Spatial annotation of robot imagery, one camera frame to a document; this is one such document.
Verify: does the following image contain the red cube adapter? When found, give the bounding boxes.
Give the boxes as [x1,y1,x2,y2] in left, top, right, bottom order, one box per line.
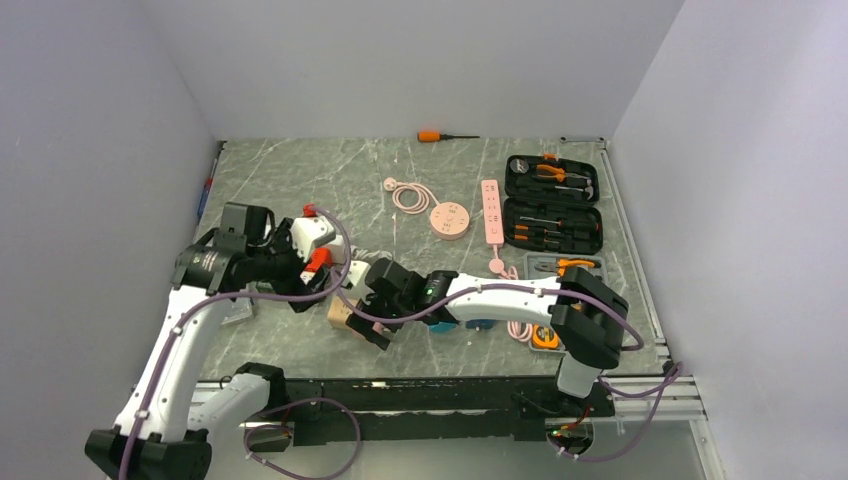
[300,247,333,284]

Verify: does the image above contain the orange tape measure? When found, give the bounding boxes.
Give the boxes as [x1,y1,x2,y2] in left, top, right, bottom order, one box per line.
[530,325,561,351]

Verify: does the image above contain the dark blue cube adapter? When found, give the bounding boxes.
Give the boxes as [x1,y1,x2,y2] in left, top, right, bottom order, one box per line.
[465,319,495,331]

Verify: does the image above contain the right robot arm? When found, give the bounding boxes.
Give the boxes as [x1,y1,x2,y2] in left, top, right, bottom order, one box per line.
[341,259,644,415]

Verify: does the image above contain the pink usb cable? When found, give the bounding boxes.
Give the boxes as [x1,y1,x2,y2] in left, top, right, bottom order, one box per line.
[382,176,441,216]

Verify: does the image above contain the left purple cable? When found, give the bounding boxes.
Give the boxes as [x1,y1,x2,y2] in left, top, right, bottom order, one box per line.
[116,205,363,480]

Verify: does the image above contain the beige cube adapter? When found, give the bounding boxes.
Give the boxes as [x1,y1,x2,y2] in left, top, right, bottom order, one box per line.
[327,296,353,332]

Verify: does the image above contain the grey tool tray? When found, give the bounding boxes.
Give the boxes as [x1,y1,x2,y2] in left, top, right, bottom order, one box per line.
[524,252,607,354]

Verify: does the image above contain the blue red pen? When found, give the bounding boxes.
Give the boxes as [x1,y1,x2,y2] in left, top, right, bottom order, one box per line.
[196,157,219,221]

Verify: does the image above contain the orange handled screwdriver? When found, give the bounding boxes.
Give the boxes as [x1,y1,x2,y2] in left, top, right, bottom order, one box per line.
[416,131,479,143]

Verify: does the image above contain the white cube adapter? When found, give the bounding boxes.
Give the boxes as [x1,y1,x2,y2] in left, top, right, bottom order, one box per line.
[323,234,348,265]

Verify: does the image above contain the pink cable with plug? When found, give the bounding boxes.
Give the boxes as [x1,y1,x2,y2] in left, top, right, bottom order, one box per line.
[488,242,535,344]

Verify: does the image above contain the black tool case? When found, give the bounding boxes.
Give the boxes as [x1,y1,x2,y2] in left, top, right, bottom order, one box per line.
[502,154,604,255]

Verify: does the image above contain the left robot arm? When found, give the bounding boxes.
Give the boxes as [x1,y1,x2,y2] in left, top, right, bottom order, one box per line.
[84,202,351,479]

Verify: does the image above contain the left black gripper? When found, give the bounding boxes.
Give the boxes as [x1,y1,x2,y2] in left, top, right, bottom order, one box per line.
[247,219,331,312]

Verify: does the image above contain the clear plastic screw box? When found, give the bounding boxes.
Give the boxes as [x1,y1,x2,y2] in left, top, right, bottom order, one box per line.
[222,297,255,325]

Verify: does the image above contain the orange pliers in case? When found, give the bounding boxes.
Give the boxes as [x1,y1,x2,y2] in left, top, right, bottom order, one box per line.
[534,163,567,182]

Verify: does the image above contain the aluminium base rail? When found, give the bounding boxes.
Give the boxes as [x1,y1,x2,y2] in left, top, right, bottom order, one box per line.
[257,376,706,421]

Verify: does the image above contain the white power strip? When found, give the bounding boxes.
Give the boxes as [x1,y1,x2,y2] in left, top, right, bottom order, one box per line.
[343,260,371,290]

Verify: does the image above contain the light blue cube adapter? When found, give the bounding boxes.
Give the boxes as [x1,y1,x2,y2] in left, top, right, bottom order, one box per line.
[428,322,458,334]

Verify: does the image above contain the pink power strip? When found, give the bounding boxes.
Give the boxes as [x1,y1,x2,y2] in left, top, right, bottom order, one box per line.
[480,179,504,247]

